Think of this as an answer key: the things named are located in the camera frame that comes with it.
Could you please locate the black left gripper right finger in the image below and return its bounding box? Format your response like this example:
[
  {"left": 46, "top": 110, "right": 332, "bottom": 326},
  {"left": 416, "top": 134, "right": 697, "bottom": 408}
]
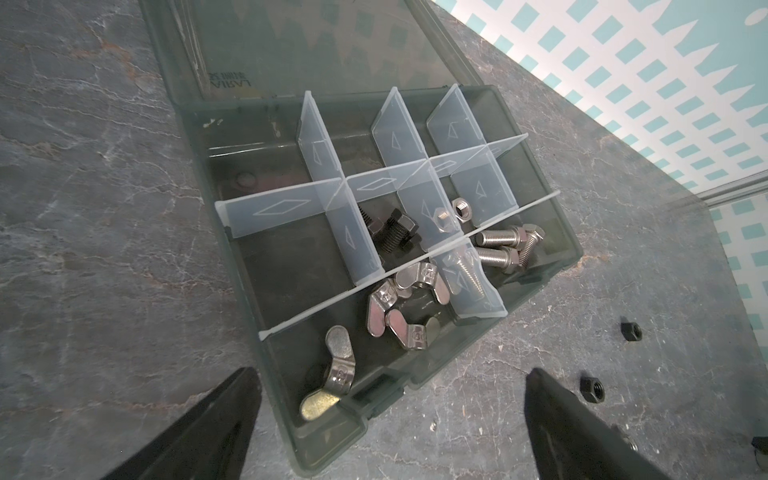
[{"left": 524, "top": 368, "right": 667, "bottom": 479}]

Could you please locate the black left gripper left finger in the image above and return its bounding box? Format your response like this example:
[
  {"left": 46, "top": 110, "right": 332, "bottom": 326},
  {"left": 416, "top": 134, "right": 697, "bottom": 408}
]
[{"left": 105, "top": 367, "right": 262, "bottom": 479}]

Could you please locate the dark green compartment organizer box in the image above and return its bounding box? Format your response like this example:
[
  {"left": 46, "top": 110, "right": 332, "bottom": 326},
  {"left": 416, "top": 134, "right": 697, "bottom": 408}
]
[{"left": 140, "top": 1, "right": 583, "bottom": 477}]

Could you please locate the small silver hex nut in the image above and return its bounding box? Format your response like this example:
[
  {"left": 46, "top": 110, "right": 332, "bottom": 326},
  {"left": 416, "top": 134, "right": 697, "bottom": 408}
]
[{"left": 611, "top": 424, "right": 638, "bottom": 452}]

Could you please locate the silver wing nut in box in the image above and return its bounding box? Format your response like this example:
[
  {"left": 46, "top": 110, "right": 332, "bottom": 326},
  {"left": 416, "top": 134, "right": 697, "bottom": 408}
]
[{"left": 299, "top": 325, "right": 356, "bottom": 422}]

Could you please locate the long silver hex bolt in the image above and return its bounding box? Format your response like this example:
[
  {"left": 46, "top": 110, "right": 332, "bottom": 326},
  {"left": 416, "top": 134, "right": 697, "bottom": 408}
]
[{"left": 476, "top": 246, "right": 520, "bottom": 275}]

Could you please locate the silver bolt in box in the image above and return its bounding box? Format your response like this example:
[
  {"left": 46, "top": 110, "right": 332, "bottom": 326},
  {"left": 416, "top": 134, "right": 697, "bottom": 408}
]
[{"left": 474, "top": 226, "right": 528, "bottom": 249}]

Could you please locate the silver wing nut pair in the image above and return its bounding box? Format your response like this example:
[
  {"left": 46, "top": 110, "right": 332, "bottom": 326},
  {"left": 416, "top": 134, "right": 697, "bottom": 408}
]
[{"left": 366, "top": 261, "right": 451, "bottom": 350}]

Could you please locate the black hex bolt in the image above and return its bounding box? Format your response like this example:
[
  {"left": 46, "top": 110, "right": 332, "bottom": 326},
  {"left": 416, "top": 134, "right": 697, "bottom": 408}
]
[{"left": 359, "top": 207, "right": 421, "bottom": 253}]

